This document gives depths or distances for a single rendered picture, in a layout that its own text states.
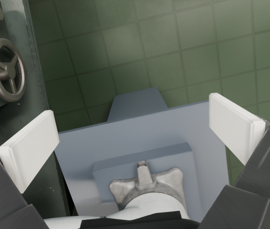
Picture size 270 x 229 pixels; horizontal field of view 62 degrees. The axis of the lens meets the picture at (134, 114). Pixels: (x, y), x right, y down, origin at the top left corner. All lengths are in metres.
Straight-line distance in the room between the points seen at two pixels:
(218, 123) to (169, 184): 0.40
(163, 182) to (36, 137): 0.43
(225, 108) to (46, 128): 0.13
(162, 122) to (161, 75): 0.76
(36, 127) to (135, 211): 0.36
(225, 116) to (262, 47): 1.32
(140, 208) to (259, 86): 1.16
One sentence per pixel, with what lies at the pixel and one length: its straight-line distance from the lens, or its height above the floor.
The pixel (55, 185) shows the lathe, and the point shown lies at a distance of 0.95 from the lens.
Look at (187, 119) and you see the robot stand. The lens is 0.58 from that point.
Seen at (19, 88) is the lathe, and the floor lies 0.68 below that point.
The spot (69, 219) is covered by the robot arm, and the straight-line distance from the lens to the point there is 0.50.
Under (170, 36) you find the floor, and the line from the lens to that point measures 1.30.
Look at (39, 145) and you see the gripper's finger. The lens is 0.17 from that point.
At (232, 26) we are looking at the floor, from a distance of 1.39.
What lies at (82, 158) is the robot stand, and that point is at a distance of 0.62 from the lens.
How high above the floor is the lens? 1.28
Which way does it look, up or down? 72 degrees down
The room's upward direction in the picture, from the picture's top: 177 degrees clockwise
